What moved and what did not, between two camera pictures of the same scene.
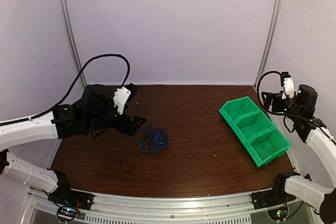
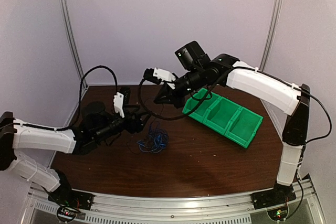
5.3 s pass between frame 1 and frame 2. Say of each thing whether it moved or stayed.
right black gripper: moved
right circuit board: stayed
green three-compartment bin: moved
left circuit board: stayed
